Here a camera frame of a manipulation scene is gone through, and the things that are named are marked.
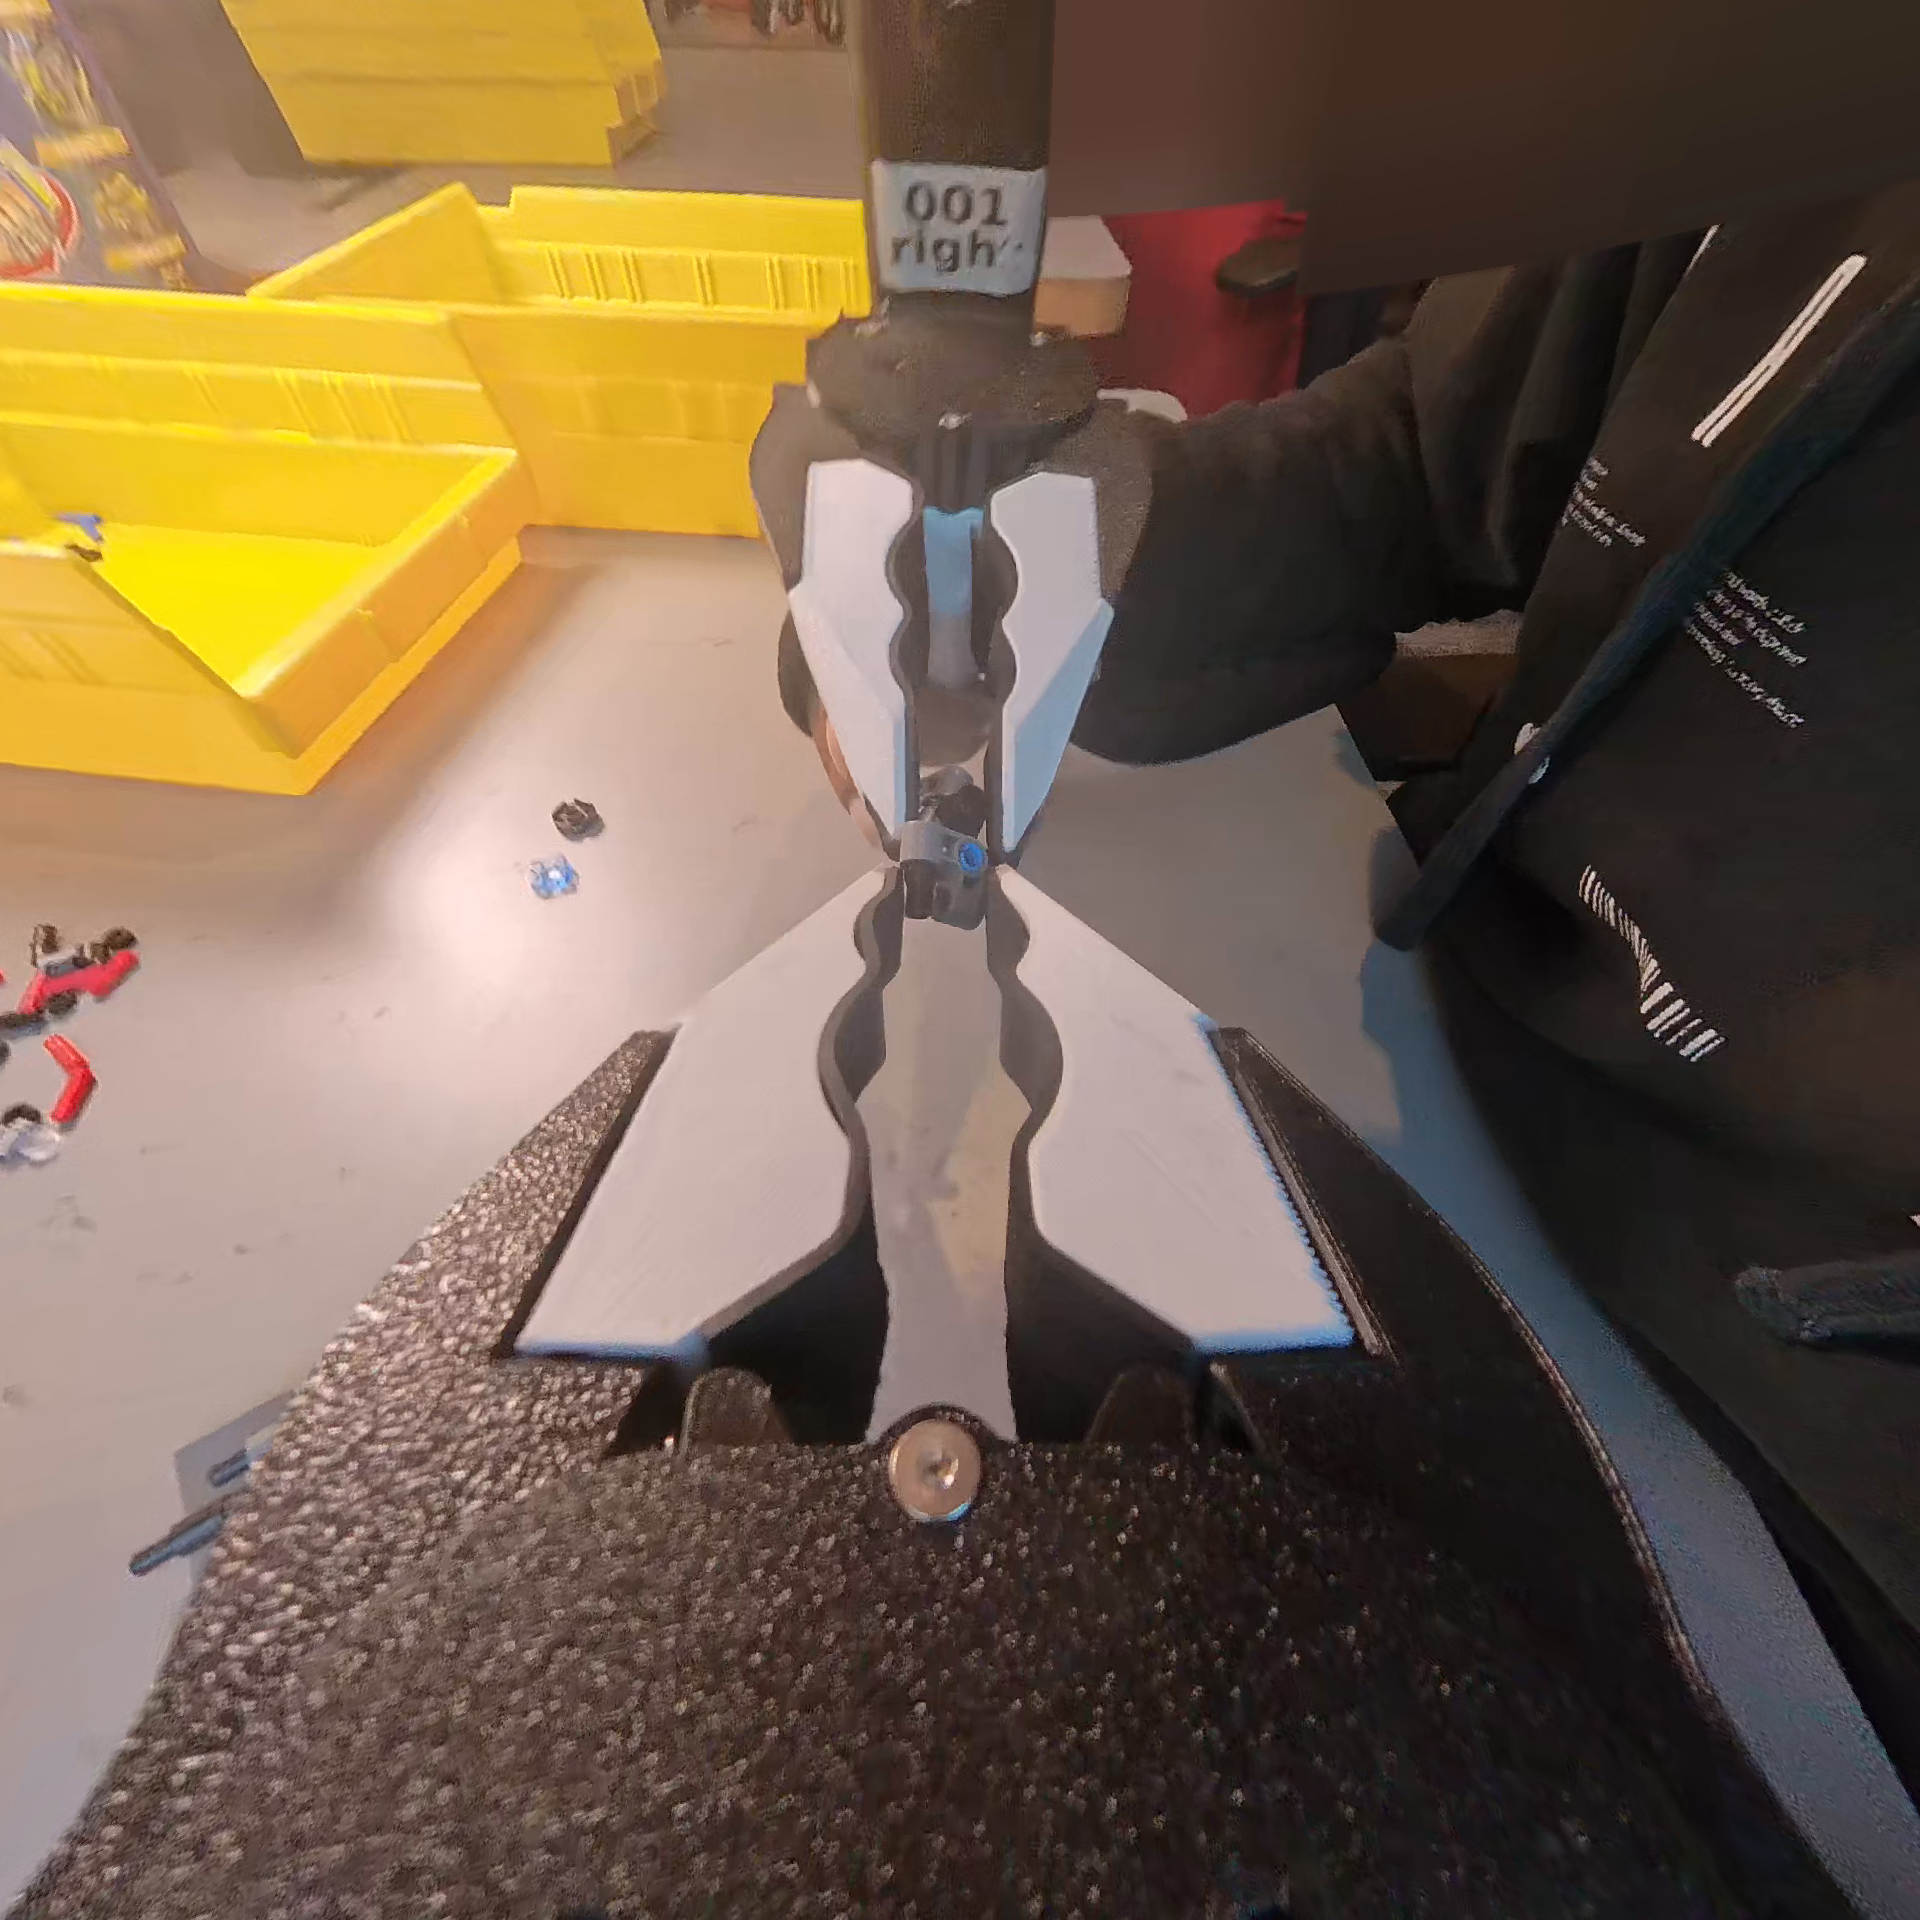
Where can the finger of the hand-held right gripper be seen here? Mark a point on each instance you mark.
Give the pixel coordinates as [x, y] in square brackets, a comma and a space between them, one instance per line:
[1058, 601]
[840, 601]

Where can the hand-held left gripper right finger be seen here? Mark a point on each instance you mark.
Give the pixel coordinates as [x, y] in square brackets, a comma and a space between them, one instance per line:
[1170, 1202]

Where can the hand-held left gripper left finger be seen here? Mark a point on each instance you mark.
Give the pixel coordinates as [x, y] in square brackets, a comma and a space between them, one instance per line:
[705, 1202]

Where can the small black grey brick assembly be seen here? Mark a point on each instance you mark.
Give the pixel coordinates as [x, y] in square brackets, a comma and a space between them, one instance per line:
[938, 871]

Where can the person's right forearm black sleeve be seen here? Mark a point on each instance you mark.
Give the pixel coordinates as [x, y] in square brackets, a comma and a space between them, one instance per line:
[1275, 571]

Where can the person's right hand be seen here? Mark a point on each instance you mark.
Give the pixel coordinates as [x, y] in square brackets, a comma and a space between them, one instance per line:
[830, 751]

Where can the red plastic cart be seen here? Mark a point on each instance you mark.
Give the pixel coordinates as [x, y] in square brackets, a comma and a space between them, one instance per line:
[1201, 301]

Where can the small black round brick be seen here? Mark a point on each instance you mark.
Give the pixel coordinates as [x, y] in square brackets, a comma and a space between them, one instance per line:
[578, 820]

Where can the blue translucent round brick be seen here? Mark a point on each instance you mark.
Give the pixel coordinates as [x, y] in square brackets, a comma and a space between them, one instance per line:
[553, 878]

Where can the grey panel brick assembly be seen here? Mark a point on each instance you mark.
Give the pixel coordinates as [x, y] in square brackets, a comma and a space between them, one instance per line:
[240, 1463]

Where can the open-front yellow plastic bin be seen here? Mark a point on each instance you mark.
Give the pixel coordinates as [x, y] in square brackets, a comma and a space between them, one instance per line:
[300, 706]

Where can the person's black printed hoodie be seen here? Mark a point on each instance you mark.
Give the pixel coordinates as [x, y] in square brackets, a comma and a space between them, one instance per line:
[1650, 900]

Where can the dark metal rod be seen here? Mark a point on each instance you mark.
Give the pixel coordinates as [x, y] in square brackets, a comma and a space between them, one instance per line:
[173, 1545]

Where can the yellow open storage bin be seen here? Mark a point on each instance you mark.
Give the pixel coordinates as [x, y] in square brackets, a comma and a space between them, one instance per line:
[226, 361]

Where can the pile of small toy bricks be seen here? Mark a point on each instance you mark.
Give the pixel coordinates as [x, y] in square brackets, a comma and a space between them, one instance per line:
[68, 984]

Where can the small blue brick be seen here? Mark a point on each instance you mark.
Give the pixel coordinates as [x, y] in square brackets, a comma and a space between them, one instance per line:
[78, 530]

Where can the toy robot kit box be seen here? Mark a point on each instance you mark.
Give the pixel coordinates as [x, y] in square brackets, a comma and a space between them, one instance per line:
[75, 150]

